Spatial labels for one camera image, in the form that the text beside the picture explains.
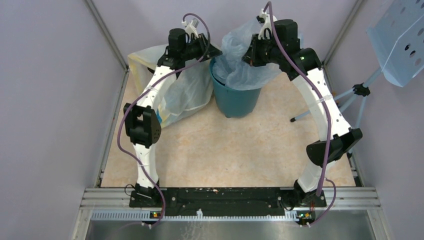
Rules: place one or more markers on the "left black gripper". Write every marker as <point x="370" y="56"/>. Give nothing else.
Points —
<point x="211" y="52"/>

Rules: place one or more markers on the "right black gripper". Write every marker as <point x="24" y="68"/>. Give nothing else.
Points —
<point x="256" y="42"/>

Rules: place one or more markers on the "thin blue plastic trash bag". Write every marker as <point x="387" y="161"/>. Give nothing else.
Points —
<point x="236" y="74"/>

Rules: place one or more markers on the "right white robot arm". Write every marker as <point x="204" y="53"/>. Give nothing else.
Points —
<point x="301" y="63"/>

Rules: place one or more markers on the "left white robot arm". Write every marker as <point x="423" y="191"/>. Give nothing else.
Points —
<point x="140" y="121"/>

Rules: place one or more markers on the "teal plastic trash bin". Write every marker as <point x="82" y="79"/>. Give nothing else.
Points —
<point x="233" y="103"/>

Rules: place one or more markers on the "large full translucent bag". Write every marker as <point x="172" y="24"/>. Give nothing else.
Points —
<point x="187" y="95"/>

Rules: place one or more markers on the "light blue tripod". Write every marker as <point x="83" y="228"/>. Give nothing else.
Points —
<point x="348" y="102"/>

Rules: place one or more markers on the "perforated light blue panel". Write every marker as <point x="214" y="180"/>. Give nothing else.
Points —
<point x="396" y="33"/>

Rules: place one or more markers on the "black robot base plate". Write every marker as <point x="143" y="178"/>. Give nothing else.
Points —
<point x="226" y="201"/>

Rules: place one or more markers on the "white toothed rail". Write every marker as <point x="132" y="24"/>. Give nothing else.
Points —
<point x="148" y="216"/>

